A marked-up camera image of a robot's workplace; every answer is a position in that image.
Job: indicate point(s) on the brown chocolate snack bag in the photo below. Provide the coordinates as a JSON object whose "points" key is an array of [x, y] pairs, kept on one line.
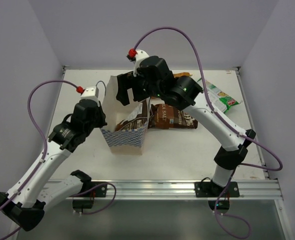
{"points": [[164, 116]]}

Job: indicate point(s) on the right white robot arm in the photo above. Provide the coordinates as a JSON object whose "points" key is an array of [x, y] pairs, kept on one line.
{"points": [[234, 140]]}

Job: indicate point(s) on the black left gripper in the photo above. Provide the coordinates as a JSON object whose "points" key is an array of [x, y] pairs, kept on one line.
{"points": [[97, 118]]}

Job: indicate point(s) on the blue checkered paper bag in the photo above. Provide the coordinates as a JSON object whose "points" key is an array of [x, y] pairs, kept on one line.
{"points": [[126, 142]]}

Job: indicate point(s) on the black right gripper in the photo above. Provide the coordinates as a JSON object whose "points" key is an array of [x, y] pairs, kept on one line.
{"points": [[125, 81]]}

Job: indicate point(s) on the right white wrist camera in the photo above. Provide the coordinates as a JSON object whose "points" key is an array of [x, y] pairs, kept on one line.
{"points": [[136, 56]]}

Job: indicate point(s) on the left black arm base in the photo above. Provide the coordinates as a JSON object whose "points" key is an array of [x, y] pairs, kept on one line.
{"points": [[90, 190]]}

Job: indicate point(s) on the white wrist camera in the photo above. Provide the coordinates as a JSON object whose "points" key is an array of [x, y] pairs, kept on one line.
{"points": [[136, 56], [89, 93]]}

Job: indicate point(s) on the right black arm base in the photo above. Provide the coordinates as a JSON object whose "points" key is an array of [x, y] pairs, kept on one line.
{"points": [[207, 189]]}

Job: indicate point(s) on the orange chips bag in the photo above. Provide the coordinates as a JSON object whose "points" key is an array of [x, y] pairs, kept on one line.
{"points": [[182, 74]]}

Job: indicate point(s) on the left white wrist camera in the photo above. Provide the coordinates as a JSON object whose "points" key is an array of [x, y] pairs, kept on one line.
{"points": [[89, 93]]}

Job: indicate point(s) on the green Chuba snack bag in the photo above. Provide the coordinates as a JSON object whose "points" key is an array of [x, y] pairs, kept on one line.
{"points": [[220, 99]]}

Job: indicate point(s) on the aluminium front rail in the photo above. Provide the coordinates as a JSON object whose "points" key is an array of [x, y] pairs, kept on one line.
{"points": [[172, 190]]}

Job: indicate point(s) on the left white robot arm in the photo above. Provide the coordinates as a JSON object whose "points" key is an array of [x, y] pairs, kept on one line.
{"points": [[27, 201]]}

